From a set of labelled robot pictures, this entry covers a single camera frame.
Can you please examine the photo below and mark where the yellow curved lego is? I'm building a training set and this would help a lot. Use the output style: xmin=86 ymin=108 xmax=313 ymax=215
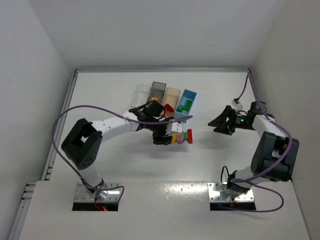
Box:
xmin=171 ymin=133 xmax=177 ymax=144

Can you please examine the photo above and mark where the purple striped oval lego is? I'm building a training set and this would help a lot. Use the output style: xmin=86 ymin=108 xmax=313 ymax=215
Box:
xmin=175 ymin=133 xmax=185 ymax=145

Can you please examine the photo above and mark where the red sloped lego brick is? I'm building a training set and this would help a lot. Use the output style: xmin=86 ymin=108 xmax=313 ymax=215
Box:
xmin=164 ymin=103 xmax=175 ymax=113

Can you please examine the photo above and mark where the red base lego brick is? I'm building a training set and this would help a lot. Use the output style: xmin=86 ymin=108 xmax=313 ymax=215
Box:
xmin=183 ymin=128 xmax=193 ymax=144

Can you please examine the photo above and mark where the small green lego brick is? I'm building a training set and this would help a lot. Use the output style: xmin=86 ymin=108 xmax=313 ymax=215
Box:
xmin=176 ymin=105 xmax=185 ymax=113

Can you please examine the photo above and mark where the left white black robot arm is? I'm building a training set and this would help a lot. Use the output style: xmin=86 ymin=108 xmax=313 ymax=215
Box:
xmin=61 ymin=100 xmax=172 ymax=194

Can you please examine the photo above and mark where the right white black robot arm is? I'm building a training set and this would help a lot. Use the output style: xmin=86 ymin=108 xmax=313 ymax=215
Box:
xmin=208 ymin=101 xmax=300 ymax=196

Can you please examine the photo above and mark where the orange translucent plastic container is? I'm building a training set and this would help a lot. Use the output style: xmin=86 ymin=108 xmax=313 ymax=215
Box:
xmin=162 ymin=87 xmax=181 ymax=118

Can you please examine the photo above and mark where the clear plastic container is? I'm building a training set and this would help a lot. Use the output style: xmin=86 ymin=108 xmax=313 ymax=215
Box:
xmin=130 ymin=84 xmax=151 ymax=108

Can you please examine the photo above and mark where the blue plastic container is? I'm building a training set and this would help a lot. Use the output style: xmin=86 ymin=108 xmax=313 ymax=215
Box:
xmin=173 ymin=89 xmax=197 ymax=123

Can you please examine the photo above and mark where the smoky grey plastic container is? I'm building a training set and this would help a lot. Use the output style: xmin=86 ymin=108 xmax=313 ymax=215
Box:
xmin=147 ymin=81 xmax=167 ymax=104

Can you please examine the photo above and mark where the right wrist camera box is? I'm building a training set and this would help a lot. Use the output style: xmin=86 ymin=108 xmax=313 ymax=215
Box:
xmin=231 ymin=98 xmax=244 ymax=112

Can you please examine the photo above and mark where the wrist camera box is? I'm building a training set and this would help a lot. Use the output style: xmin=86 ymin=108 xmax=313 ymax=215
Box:
xmin=231 ymin=98 xmax=244 ymax=112
xmin=171 ymin=122 xmax=183 ymax=134

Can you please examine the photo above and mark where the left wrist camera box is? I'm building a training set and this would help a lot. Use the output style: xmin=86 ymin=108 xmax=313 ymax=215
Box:
xmin=171 ymin=122 xmax=183 ymax=134

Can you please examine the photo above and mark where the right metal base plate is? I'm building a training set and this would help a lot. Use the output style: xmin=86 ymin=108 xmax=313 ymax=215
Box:
xmin=207 ymin=182 xmax=255 ymax=204

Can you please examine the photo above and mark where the metal base plate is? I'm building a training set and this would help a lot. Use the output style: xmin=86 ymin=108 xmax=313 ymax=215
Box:
xmin=207 ymin=182 xmax=255 ymax=204
xmin=74 ymin=182 xmax=121 ymax=203

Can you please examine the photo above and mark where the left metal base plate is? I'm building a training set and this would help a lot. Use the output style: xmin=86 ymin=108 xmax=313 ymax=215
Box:
xmin=74 ymin=182 xmax=121 ymax=203

